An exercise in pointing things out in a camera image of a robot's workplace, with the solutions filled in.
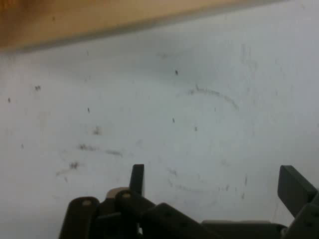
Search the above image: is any bamboo cutting board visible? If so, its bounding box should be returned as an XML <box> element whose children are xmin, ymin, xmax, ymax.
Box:
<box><xmin>0</xmin><ymin>0</ymin><xmax>292</xmax><ymax>52</ymax></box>

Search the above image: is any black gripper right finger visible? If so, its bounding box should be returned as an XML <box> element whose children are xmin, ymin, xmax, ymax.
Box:
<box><xmin>277</xmin><ymin>165</ymin><xmax>319</xmax><ymax>239</ymax></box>

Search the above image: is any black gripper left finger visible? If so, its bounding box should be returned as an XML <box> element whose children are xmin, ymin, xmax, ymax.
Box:
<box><xmin>59</xmin><ymin>164</ymin><xmax>215</xmax><ymax>239</ymax></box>

